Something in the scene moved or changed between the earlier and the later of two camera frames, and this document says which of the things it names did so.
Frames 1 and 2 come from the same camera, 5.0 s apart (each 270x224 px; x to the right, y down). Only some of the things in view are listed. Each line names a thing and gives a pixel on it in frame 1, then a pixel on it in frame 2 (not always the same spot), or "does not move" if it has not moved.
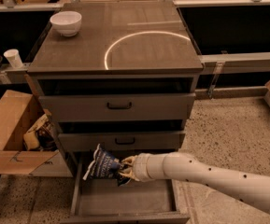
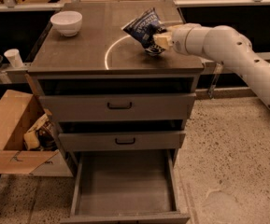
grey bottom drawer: (104, 201) does not move
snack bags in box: (43, 135) does not move
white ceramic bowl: (67, 23) does not move
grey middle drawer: (157, 140) does not move
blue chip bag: (106, 166) -> (144, 27)
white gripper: (143, 167) -> (180, 40)
